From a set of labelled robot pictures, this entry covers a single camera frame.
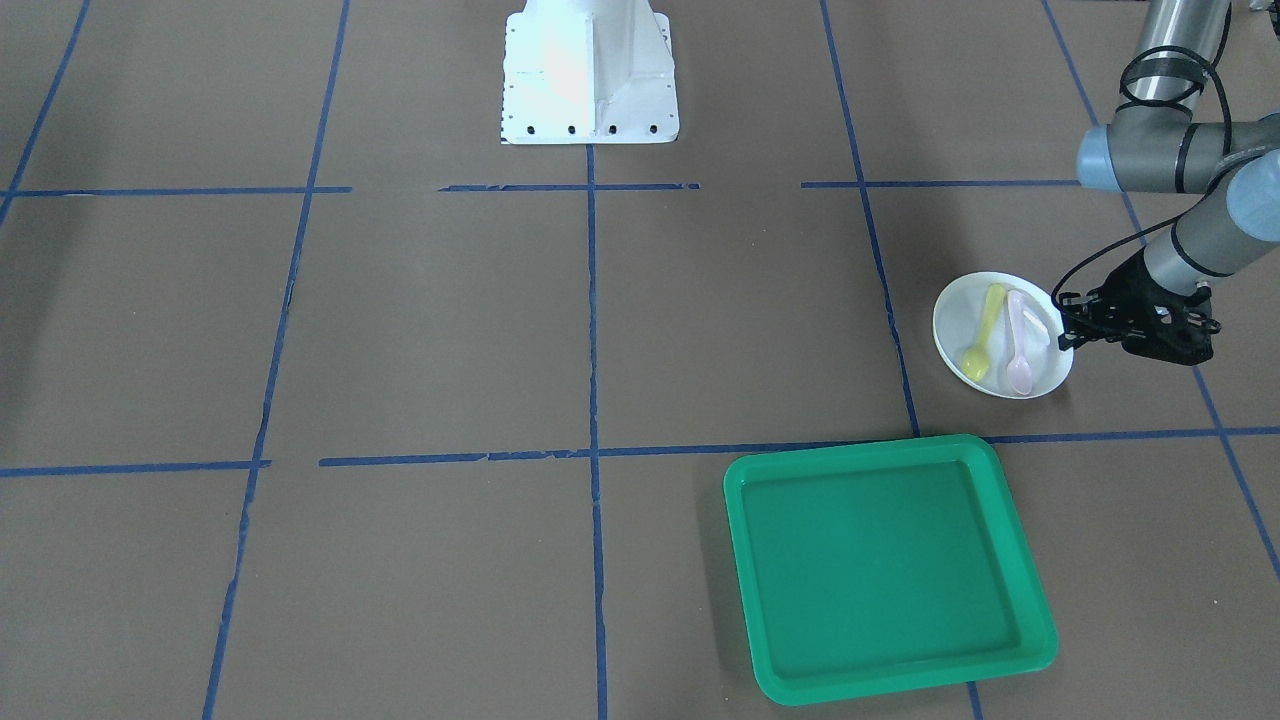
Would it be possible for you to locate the white pedestal column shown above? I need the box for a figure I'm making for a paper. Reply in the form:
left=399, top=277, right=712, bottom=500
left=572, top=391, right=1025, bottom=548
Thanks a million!
left=500, top=1, right=681, bottom=145

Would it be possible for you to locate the green plastic tray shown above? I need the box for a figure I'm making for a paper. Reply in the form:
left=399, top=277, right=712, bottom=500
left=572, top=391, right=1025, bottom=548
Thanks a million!
left=723, top=434, right=1059, bottom=707

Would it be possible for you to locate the yellow plastic spoon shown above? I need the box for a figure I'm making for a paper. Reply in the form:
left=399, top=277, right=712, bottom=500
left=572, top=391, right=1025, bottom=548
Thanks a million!
left=960, top=283, right=1007, bottom=383

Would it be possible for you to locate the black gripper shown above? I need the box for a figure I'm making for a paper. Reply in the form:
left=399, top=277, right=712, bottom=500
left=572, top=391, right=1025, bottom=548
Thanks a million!
left=1053, top=250, right=1221, bottom=365

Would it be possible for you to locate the white round plate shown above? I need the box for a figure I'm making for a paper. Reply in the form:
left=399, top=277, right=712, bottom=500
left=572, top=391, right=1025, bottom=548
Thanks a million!
left=932, top=272, right=1074, bottom=400

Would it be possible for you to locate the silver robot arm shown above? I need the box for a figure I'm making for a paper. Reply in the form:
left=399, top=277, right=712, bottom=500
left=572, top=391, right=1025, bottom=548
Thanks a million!
left=1052, top=1, right=1279, bottom=366

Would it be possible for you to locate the pink plastic spoon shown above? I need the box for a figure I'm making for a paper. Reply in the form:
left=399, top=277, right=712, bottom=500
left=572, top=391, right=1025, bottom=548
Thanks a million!
left=1005, top=288, right=1036, bottom=397

